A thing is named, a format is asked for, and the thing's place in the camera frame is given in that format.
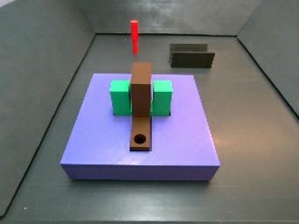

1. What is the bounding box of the purple base board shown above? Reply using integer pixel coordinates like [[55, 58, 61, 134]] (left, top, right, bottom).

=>
[[59, 73, 220, 180]]

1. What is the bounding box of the green block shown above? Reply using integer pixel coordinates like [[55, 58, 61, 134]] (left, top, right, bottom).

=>
[[109, 80, 173, 116]]

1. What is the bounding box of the red peg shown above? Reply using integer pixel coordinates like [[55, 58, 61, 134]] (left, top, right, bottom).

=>
[[130, 19, 138, 54]]

